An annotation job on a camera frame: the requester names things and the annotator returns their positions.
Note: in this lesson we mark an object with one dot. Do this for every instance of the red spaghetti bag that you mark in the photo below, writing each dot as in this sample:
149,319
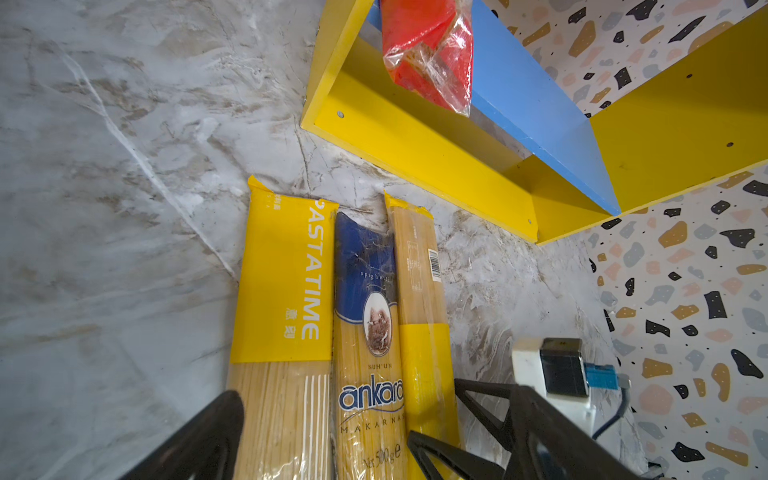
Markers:
428,49

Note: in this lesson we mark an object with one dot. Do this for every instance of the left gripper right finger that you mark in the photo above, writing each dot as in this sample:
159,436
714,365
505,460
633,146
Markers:
546,445

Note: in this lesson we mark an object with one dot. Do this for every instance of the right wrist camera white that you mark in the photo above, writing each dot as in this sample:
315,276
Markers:
555,369

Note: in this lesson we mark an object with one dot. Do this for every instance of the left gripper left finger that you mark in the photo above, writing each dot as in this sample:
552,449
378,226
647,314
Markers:
204,448

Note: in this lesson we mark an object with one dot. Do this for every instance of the yellow Pastatime bag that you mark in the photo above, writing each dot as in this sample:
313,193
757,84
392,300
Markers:
281,354

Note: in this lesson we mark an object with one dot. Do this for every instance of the yellow spaghetti bag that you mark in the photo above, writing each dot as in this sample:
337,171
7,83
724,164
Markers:
425,344

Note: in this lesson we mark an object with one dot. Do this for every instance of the yellow shelf with coloured boards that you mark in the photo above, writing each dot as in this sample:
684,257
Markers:
699,121

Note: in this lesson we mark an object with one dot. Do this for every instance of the Ankara spaghetti bag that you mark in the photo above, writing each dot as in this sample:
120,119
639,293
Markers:
368,394

